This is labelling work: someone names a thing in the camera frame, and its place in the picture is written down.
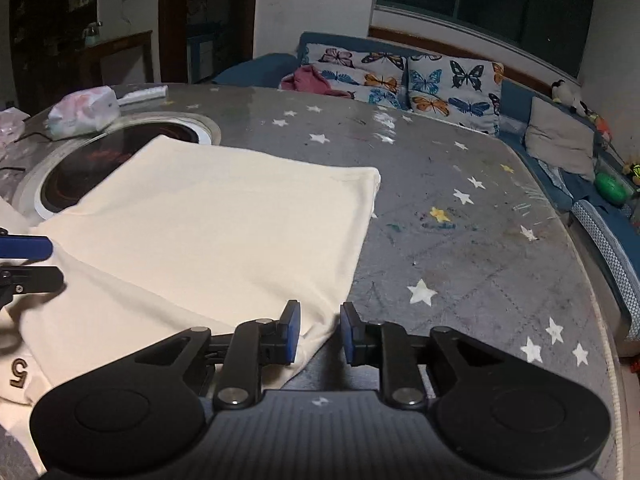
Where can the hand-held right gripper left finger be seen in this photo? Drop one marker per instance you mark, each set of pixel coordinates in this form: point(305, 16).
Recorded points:
point(291, 330)

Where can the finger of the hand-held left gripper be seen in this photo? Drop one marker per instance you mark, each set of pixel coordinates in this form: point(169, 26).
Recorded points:
point(30, 249)
point(27, 280)

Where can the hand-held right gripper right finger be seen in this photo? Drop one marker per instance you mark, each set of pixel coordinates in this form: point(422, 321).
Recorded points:
point(350, 335)

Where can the cream white t-shirt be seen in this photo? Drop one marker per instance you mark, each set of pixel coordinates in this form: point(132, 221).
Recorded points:
point(200, 230)

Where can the clear plastic bag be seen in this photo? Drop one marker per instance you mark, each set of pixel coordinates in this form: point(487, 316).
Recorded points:
point(11, 130)

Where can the round glass induction cooktop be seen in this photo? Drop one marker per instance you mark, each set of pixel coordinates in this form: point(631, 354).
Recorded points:
point(115, 160)

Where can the pink white tissue pack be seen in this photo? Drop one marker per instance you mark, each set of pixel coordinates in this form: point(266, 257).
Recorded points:
point(84, 112)

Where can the white remote control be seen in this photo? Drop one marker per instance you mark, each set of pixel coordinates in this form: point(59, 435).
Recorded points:
point(142, 95)

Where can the dark wooden side table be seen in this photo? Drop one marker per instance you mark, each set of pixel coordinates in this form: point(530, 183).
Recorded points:
point(117, 57)

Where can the dark wooden cabinet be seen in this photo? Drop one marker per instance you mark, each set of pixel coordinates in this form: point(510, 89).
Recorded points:
point(50, 30)

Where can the spray bottle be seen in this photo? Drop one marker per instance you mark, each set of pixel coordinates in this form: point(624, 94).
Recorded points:
point(91, 34)

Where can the pink cloth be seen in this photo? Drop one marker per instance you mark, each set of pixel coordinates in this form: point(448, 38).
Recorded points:
point(312, 82)

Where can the blue sofa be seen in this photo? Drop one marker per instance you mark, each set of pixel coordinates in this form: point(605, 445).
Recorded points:
point(550, 170)

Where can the blue white cabinet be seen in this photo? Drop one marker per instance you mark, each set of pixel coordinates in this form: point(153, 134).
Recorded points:
point(202, 55)

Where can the butterfly print pillow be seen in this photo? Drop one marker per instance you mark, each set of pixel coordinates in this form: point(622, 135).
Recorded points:
point(455, 92)
point(350, 72)

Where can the beige cushion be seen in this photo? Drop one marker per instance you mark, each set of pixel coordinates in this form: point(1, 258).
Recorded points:
point(560, 137)

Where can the green ball toy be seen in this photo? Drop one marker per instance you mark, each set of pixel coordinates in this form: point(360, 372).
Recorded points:
point(610, 187)

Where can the black white plush toy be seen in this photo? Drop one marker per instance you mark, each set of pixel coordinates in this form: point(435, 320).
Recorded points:
point(570, 95)

